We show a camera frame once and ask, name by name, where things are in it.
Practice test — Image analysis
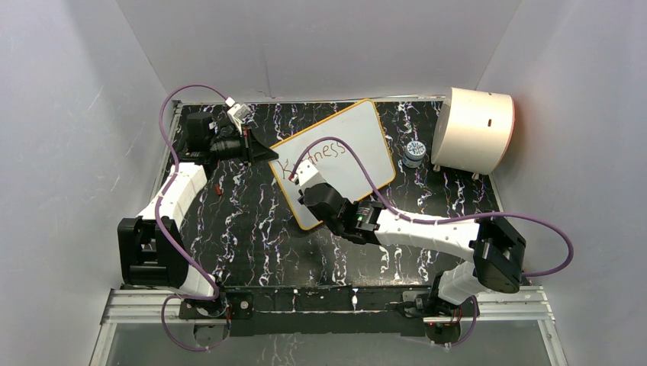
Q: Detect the white cylindrical drum container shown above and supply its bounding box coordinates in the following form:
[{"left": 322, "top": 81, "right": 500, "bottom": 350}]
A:
[{"left": 430, "top": 87, "right": 515, "bottom": 175}]

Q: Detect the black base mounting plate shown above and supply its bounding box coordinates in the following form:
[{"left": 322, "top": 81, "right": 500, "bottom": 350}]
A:
[{"left": 179, "top": 285, "right": 465, "bottom": 337}]

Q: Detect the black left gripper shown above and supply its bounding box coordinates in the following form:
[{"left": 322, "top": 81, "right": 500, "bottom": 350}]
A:
[{"left": 211, "top": 126, "right": 279, "bottom": 169}]

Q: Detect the blue white patterned jar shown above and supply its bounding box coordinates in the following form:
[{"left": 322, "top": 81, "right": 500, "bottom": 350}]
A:
[{"left": 402, "top": 140, "right": 427, "bottom": 169}]

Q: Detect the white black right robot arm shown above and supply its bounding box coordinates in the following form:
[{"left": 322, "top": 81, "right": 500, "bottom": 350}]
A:
[{"left": 298, "top": 183, "right": 526, "bottom": 316}]

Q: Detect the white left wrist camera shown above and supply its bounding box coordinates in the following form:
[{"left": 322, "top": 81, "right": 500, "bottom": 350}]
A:
[{"left": 224, "top": 97, "right": 251, "bottom": 135}]

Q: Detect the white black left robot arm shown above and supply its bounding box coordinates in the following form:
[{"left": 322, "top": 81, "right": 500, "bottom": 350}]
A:
[{"left": 117, "top": 111, "right": 278, "bottom": 317}]

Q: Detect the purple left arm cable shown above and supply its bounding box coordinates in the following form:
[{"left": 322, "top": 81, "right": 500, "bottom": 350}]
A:
[{"left": 154, "top": 84, "right": 231, "bottom": 352}]

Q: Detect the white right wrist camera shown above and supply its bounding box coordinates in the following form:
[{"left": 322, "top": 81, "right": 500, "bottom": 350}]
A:
[{"left": 289, "top": 160, "right": 326, "bottom": 192}]

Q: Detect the yellow framed whiteboard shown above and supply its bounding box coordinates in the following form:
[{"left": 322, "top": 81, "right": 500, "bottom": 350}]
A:
[{"left": 269, "top": 99, "right": 396, "bottom": 230}]

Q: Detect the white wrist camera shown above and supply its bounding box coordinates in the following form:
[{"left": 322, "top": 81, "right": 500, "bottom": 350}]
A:
[
  {"left": 224, "top": 97, "right": 251, "bottom": 135},
  {"left": 289, "top": 160, "right": 326, "bottom": 192}
]

